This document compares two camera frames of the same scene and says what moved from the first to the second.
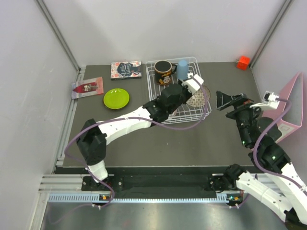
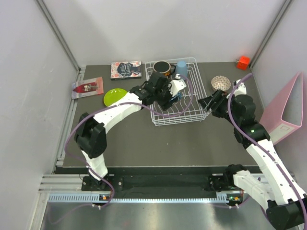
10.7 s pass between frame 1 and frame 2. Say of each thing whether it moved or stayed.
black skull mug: stayed
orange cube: stayed
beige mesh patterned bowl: moved
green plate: stayed
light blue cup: stayed
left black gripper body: moved
